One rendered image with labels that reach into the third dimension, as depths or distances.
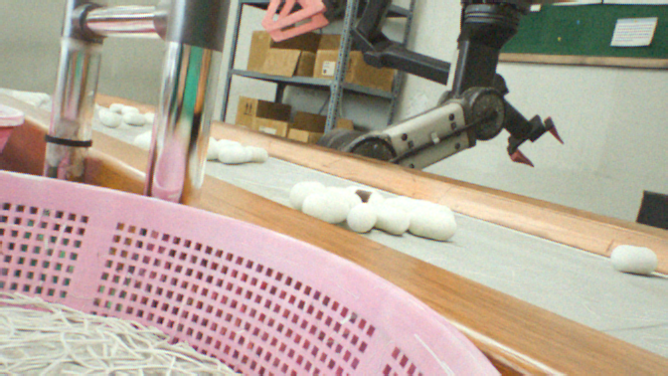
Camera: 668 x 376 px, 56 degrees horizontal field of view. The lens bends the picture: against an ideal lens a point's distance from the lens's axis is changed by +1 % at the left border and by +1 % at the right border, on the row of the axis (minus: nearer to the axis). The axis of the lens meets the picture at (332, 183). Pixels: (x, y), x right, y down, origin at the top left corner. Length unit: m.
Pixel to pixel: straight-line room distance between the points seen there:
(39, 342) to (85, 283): 0.05
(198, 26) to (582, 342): 0.17
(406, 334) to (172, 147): 0.13
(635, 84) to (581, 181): 0.43
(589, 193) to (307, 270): 2.55
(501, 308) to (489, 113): 1.10
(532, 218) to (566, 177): 2.19
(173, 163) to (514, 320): 0.14
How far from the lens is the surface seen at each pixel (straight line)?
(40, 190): 0.26
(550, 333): 0.18
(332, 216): 0.42
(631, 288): 0.44
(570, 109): 2.81
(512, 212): 0.61
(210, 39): 0.26
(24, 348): 0.21
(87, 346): 0.20
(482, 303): 0.20
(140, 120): 1.07
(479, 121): 1.27
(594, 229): 0.57
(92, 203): 0.25
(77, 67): 0.39
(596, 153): 2.73
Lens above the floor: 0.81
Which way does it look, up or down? 6 degrees down
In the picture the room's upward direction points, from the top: 10 degrees clockwise
